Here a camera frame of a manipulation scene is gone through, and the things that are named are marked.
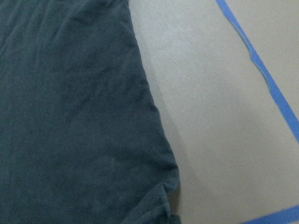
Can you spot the black graphic t-shirt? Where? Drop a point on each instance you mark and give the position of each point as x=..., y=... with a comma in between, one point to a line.
x=81, y=140

